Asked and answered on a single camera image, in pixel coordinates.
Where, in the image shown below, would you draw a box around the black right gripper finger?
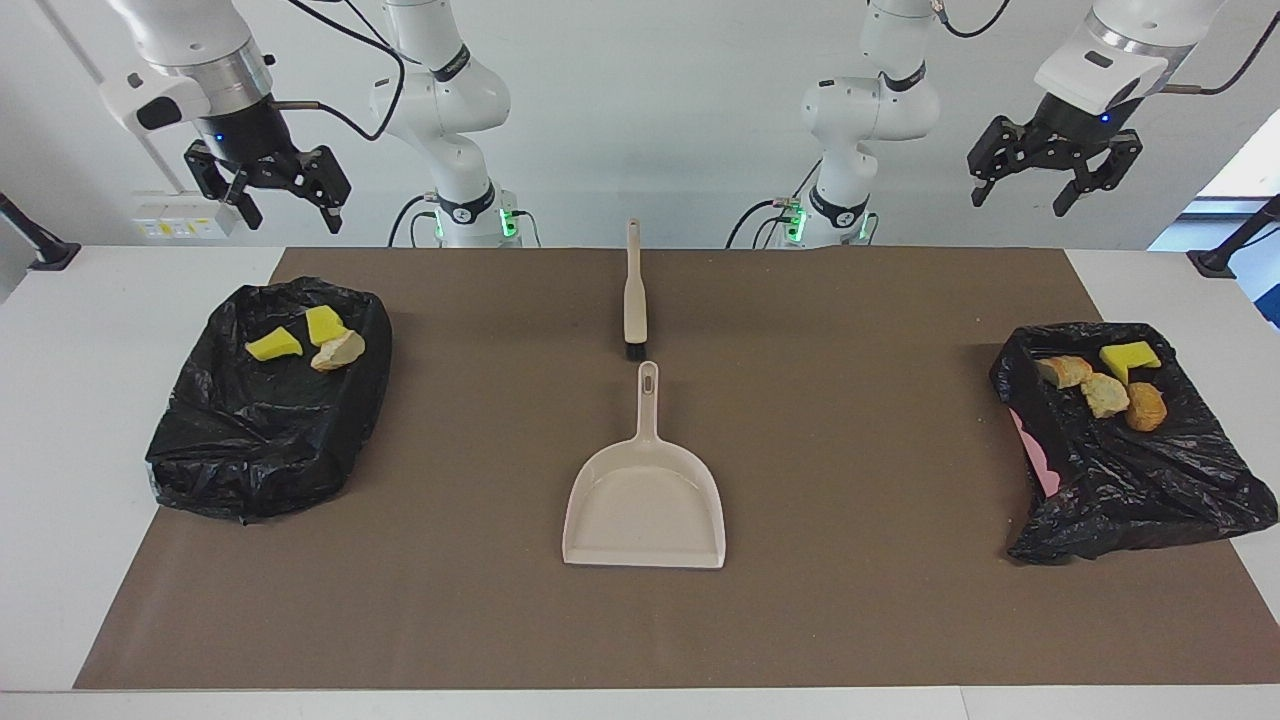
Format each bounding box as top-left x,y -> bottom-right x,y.
184,142 -> 264,231
278,143 -> 352,235

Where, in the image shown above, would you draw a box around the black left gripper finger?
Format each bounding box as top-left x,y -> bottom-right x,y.
1052,128 -> 1144,218
967,115 -> 1031,209

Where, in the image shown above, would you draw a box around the yellow sponge piece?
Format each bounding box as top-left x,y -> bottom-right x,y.
245,327 -> 304,362
305,305 -> 349,348
1098,340 -> 1163,386

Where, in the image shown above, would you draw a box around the croissant bread piece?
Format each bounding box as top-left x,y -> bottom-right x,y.
310,330 -> 367,373

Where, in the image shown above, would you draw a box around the sliced striped bread piece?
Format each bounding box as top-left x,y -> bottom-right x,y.
1035,355 -> 1095,390

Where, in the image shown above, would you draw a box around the pale bread chunk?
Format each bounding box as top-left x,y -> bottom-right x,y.
1081,372 -> 1131,420

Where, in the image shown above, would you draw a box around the brown bread roll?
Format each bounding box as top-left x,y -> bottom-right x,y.
1126,381 -> 1169,433

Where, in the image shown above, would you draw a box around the beige hand brush black bristles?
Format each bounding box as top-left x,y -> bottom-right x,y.
623,219 -> 649,361

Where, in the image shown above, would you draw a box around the beige plastic dustpan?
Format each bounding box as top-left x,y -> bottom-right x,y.
562,361 -> 728,570

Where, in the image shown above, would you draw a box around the bin lined with black bag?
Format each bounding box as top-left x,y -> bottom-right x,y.
145,277 -> 394,524

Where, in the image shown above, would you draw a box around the crumpled black trash bag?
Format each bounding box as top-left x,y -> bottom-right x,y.
989,321 -> 1280,567

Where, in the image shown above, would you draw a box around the pink plastic bin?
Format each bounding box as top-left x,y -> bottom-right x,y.
1008,405 -> 1061,499

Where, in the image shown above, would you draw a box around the brown table mat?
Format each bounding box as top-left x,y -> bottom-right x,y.
72,247 -> 1280,691

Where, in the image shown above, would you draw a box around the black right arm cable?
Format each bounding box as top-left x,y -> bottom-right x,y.
270,0 -> 406,143

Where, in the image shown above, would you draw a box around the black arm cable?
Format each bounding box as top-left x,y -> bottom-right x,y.
1160,15 -> 1280,97
270,0 -> 406,143

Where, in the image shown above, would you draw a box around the white wall power strip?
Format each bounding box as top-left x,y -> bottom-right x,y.
132,192 -> 239,241

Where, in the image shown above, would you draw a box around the black right base cable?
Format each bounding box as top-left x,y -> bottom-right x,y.
388,193 -> 441,248

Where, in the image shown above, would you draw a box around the black base cable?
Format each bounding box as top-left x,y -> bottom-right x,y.
388,193 -> 441,248
726,198 -> 801,249

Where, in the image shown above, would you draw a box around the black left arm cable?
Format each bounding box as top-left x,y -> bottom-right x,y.
1160,15 -> 1280,97

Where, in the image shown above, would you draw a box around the black table clamp mount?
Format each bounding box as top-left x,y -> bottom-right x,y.
0,192 -> 81,272
1187,195 -> 1280,279

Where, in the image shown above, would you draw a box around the black left base cable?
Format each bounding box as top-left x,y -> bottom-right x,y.
726,198 -> 801,249

